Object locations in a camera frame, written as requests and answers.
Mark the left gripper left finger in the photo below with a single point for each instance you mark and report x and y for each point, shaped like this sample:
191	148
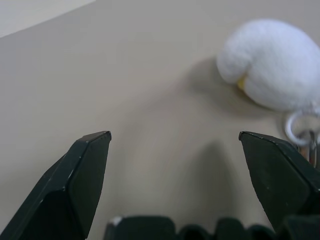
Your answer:
70	185

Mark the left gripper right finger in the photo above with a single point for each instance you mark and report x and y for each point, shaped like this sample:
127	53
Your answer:
277	175

